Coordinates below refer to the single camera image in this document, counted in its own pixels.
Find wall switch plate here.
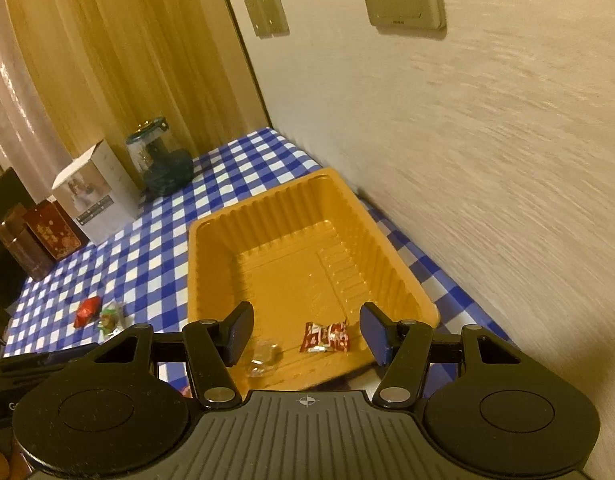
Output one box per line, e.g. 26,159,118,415
255,0,291,33
244,0,268,38

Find yellow curtain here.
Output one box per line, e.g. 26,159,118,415
0,0,271,171

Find red and white snack packet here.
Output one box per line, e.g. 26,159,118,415
300,321,351,354

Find small shiny red candy packet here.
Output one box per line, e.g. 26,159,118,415
74,296,103,330

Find blue checkered tablecloth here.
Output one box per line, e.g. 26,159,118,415
0,127,518,396

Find clear candy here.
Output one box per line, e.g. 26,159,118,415
245,337,283,378

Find small green candy packet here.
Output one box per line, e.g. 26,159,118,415
98,301,127,336

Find orange plastic tray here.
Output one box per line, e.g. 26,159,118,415
186,167,442,393

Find green lidded glass jar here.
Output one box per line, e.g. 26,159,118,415
125,116,194,197

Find sheer pink curtain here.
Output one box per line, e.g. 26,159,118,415
0,0,71,186

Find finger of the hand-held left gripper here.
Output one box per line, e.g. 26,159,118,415
0,351,96,378

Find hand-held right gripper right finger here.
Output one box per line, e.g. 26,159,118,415
360,301,518,408

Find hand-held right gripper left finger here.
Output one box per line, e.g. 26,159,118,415
90,301,255,408

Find white carton box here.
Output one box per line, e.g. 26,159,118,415
51,139,141,243

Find brown canister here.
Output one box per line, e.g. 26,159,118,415
0,202,56,282

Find red patterned tin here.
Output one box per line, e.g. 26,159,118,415
25,199,83,262

